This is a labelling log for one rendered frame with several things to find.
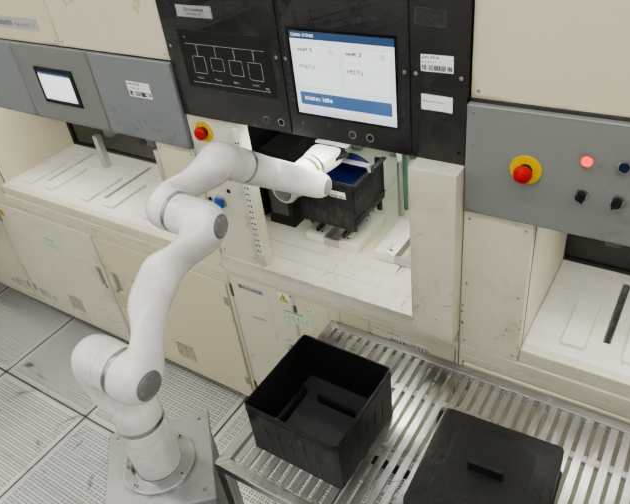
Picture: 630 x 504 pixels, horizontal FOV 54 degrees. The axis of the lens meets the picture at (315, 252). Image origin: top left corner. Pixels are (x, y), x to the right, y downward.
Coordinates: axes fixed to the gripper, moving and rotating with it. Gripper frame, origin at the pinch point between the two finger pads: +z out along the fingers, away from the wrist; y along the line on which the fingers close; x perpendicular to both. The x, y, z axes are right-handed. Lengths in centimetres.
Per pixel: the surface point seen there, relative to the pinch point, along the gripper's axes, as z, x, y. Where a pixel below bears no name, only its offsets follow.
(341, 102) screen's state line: -30.3, 30.1, 22.1
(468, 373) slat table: -34, -45, 59
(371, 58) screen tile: -30, 42, 31
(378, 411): -64, -37, 46
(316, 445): -83, -31, 40
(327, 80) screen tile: -30, 35, 19
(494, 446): -61, -35, 75
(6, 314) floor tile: -42, -122, -203
